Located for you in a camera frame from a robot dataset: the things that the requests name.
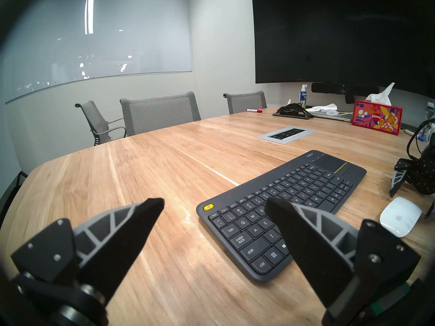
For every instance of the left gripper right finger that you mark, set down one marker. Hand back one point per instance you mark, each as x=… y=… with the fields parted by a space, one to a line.
x=312 y=242

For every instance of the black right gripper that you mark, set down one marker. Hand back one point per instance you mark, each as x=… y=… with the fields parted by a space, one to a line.
x=424 y=174

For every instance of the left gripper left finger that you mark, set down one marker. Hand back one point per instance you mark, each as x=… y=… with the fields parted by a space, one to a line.
x=115 y=233

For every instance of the white computer mouse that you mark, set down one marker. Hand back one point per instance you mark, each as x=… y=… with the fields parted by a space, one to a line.
x=401 y=216

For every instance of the blue whiteboard marker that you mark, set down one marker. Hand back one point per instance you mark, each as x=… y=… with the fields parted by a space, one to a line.
x=411 y=133

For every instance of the red floral tissue box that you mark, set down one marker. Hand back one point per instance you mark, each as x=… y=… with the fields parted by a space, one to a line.
x=377 y=118

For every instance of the clear plastic water bottle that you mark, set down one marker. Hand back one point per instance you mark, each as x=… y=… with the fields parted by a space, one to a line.
x=431 y=109

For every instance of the white facial tissue sheet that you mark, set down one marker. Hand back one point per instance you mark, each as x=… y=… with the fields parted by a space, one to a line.
x=382 y=95

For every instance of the silver closed laptop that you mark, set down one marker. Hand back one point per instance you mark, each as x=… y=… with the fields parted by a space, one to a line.
x=343 y=118

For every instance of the silver table power outlet panel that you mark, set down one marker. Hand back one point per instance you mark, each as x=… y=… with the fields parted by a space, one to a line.
x=286 y=135

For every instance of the grey armrest office chair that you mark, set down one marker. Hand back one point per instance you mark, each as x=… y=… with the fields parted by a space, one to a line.
x=97 y=120

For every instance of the large crumpled white tissue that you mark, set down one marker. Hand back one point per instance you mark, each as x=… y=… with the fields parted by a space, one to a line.
x=323 y=108

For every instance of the black video conference bar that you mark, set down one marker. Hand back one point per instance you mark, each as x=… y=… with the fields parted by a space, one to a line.
x=343 y=88

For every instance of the grey mesh office chair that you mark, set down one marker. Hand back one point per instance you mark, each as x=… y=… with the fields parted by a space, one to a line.
x=159 y=113
x=246 y=103

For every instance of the whiteboard cleaner spray bottle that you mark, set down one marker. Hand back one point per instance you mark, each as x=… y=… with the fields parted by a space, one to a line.
x=303 y=97

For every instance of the large black TV screen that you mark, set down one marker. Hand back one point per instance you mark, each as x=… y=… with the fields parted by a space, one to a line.
x=340 y=33

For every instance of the wall-mounted glass whiteboard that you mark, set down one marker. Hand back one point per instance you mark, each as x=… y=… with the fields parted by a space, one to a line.
x=95 y=40

